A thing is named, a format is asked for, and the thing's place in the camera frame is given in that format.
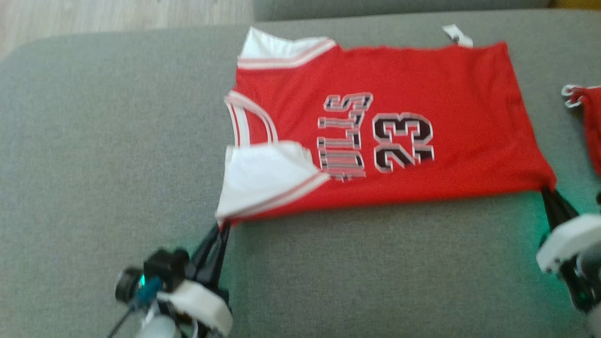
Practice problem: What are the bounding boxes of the red white basketball jersey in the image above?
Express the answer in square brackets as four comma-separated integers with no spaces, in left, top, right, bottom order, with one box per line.
[215,24,558,227]

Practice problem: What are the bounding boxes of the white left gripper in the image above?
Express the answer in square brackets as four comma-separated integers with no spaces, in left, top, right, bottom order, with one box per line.
[156,221,234,337]

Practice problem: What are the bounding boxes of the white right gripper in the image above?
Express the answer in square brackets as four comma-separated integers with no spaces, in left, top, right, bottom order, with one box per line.
[536,187,601,276]

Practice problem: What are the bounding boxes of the large grey sofa seat cushion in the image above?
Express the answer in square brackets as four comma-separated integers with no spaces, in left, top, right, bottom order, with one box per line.
[0,7,601,338]

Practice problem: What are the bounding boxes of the black cable with teal plug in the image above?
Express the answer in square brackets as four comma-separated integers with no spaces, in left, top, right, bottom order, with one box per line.
[107,276,163,338]

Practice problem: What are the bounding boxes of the small grey sofa cushion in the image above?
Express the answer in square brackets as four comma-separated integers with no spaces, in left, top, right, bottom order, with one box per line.
[253,0,552,22]

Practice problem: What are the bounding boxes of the red shorts with white drawstring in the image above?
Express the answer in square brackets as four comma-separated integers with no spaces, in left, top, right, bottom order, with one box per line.
[562,84,601,177]

